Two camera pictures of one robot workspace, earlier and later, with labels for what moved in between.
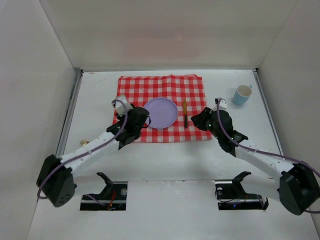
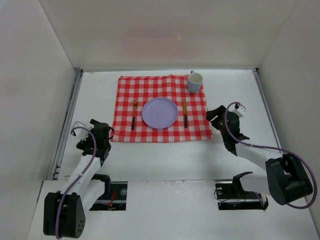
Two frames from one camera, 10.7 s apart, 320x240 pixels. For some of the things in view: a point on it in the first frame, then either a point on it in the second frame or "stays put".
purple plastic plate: (163, 112) stays put
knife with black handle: (185, 113) stays put
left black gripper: (144, 120) → (85, 144)
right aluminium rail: (256, 72) stays put
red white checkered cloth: (187, 91) stays put
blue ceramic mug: (242, 94) → (194, 82)
